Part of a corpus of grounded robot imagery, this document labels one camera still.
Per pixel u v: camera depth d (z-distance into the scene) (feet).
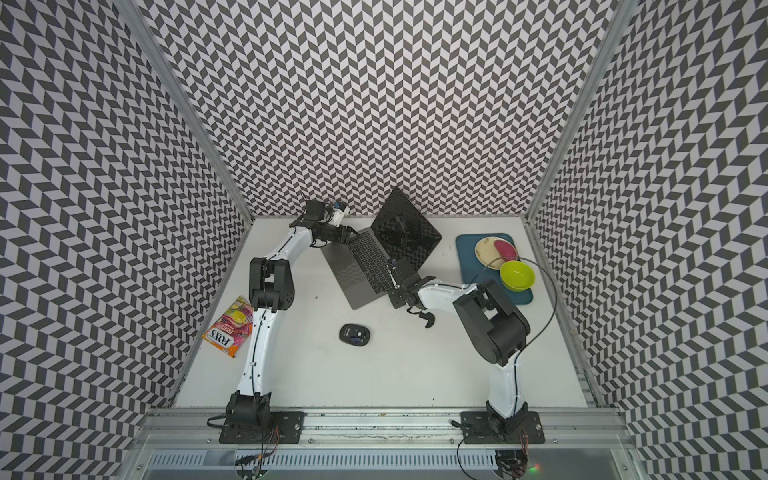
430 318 3.05
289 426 2.39
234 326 2.89
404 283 2.47
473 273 3.47
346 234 3.36
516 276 3.16
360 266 3.46
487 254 3.51
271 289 2.32
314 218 3.13
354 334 2.84
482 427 2.40
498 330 1.62
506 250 3.50
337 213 3.42
